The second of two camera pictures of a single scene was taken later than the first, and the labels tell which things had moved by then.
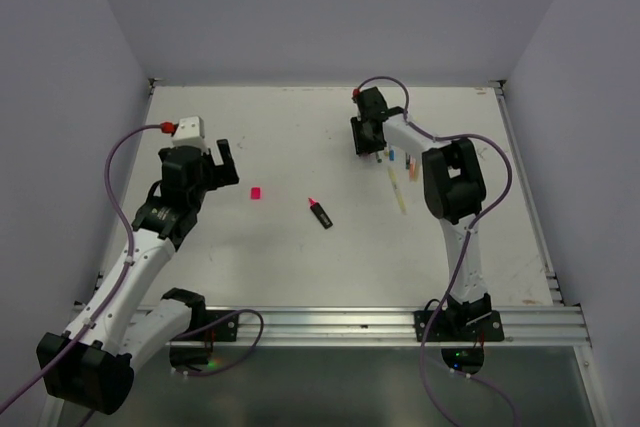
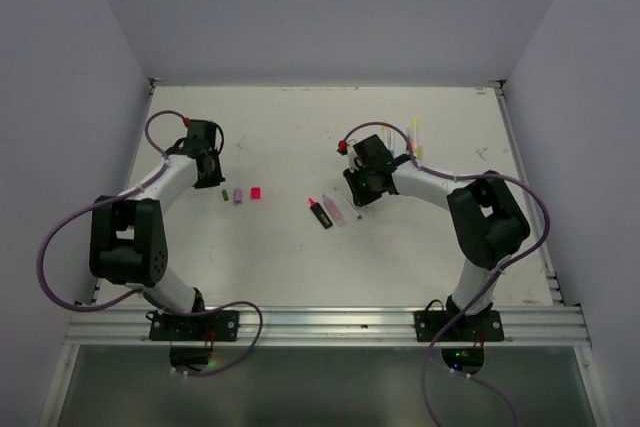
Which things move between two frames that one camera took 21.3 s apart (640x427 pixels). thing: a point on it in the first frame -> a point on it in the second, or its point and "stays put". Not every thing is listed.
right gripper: (361, 145) -> (360, 197)
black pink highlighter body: (317, 208) stays put
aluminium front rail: (528, 326) stays put
